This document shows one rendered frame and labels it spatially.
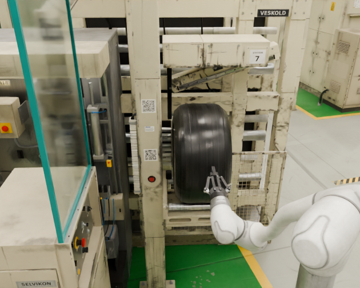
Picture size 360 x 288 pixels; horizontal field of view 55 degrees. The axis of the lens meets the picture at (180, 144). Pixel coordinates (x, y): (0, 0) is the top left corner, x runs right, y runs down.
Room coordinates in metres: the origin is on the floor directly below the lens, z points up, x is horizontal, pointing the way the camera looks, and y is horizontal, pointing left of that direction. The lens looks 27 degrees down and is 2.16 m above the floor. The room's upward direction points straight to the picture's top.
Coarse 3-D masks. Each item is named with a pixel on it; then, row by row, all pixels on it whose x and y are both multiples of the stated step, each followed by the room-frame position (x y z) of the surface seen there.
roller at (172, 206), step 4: (172, 204) 1.65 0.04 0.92; (176, 204) 1.65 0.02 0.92; (180, 204) 1.65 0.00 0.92; (184, 204) 1.65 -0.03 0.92; (188, 204) 1.65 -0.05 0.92; (192, 204) 1.65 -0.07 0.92; (196, 204) 1.65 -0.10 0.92; (200, 204) 1.65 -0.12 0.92; (204, 204) 1.65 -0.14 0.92; (208, 204) 1.65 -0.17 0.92; (172, 208) 1.63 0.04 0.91; (176, 208) 1.63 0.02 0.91; (180, 208) 1.63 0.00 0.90; (184, 208) 1.64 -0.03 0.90; (188, 208) 1.64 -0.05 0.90; (192, 208) 1.64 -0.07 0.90; (196, 208) 1.64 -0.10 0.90; (200, 208) 1.64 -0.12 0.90; (204, 208) 1.64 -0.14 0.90; (208, 208) 1.64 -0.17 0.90
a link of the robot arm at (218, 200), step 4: (220, 196) 1.27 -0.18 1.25; (212, 200) 1.26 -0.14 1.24; (216, 200) 1.25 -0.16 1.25; (220, 200) 1.24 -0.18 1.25; (224, 200) 1.24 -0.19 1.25; (228, 200) 1.26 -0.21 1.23; (212, 204) 1.24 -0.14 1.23; (216, 204) 1.22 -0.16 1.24; (228, 204) 1.23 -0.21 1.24; (212, 208) 1.22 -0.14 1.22
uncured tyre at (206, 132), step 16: (176, 112) 1.80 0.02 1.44; (192, 112) 1.74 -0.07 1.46; (208, 112) 1.74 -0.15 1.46; (224, 112) 1.78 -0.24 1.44; (176, 128) 1.67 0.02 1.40; (192, 128) 1.63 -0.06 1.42; (208, 128) 1.63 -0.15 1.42; (224, 128) 1.64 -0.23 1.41; (176, 144) 1.60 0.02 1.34; (192, 144) 1.57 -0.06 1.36; (208, 144) 1.57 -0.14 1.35; (224, 144) 1.58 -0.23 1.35; (176, 160) 1.56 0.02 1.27; (192, 160) 1.53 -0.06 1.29; (208, 160) 1.53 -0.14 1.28; (224, 160) 1.54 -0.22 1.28; (176, 176) 1.55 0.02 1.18; (192, 176) 1.51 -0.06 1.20; (208, 176) 1.51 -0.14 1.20; (224, 176) 1.52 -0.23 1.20; (176, 192) 1.58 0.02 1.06; (192, 192) 1.52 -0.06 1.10
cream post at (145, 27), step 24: (144, 0) 1.70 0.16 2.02; (144, 24) 1.70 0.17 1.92; (144, 48) 1.70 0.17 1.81; (144, 72) 1.70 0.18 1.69; (144, 96) 1.70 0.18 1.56; (144, 120) 1.70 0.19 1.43; (144, 144) 1.70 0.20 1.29; (144, 168) 1.70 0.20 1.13; (144, 192) 1.70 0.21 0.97; (144, 216) 1.70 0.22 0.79
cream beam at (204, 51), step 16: (176, 48) 1.97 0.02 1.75; (192, 48) 1.97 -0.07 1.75; (208, 48) 1.98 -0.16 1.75; (224, 48) 1.98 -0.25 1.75; (240, 48) 1.99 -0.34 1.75; (256, 48) 1.99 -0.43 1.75; (176, 64) 1.97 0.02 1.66; (192, 64) 1.97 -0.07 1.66; (208, 64) 1.97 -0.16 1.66; (224, 64) 1.98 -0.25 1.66; (240, 64) 1.99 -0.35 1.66; (256, 64) 1.99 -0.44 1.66
